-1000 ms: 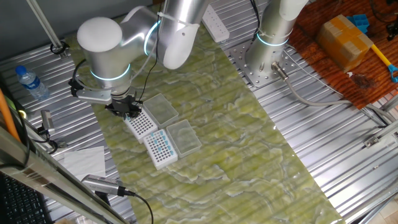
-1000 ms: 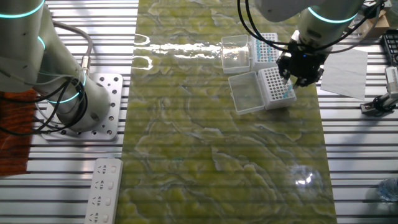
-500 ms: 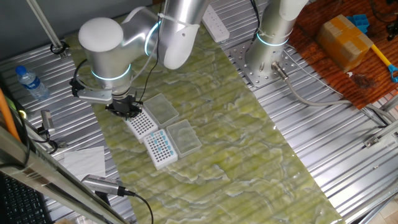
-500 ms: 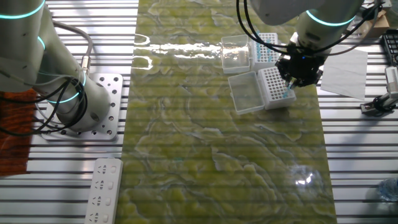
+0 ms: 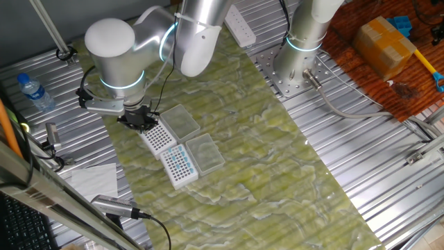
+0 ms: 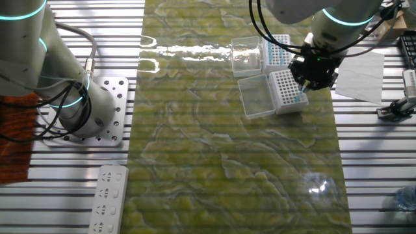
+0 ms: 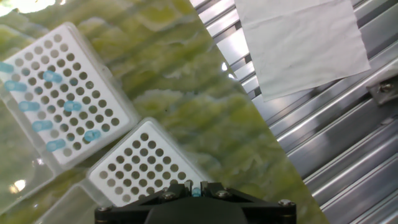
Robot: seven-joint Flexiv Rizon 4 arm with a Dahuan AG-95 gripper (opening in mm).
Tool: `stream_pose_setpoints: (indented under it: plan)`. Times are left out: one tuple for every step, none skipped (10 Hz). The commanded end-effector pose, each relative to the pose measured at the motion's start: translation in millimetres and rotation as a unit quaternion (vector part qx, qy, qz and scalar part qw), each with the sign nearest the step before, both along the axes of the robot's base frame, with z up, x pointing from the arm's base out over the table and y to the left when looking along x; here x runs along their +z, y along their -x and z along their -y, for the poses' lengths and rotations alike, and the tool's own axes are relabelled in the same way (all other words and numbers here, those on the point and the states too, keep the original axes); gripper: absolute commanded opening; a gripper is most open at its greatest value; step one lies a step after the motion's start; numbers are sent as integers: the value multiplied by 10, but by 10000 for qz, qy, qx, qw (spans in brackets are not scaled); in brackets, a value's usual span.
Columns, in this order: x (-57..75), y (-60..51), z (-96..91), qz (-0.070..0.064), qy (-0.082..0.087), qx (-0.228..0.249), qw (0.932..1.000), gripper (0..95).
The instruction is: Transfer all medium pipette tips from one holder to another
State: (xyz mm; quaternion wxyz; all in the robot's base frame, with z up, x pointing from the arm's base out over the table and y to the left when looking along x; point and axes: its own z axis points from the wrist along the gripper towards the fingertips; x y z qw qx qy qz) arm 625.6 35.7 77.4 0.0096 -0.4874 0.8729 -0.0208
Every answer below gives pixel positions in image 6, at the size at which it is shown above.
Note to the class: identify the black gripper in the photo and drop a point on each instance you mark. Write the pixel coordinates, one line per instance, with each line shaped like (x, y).
(315, 66)

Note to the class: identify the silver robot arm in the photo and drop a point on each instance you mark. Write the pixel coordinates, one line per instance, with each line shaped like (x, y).
(65, 81)

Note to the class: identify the white paper sheet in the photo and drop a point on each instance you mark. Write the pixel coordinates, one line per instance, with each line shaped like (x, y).
(359, 81)

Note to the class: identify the clear plastic rack lid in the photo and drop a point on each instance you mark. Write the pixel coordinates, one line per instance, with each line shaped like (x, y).
(246, 60)
(256, 97)

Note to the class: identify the black keyboard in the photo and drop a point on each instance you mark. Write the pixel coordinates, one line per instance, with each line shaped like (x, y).
(409, 48)

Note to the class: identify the white box device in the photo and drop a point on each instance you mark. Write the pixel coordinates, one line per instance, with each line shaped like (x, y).
(403, 3)

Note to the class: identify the green marble pattern mat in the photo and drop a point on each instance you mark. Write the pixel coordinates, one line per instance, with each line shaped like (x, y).
(211, 162)

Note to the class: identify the clear water bottle blue cap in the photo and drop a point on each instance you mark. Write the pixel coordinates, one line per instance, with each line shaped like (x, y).
(407, 198)

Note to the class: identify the white power strip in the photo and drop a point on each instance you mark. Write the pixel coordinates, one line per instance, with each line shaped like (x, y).
(107, 201)

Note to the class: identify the brown wooden board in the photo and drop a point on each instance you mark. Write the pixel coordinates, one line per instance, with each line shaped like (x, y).
(16, 152)

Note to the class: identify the silver camera mount base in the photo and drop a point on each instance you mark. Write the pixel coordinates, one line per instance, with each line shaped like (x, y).
(383, 112)

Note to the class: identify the small silver camera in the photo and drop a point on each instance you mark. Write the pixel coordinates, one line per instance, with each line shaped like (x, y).
(410, 84)

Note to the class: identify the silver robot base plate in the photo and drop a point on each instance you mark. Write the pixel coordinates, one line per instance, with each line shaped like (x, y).
(118, 113)

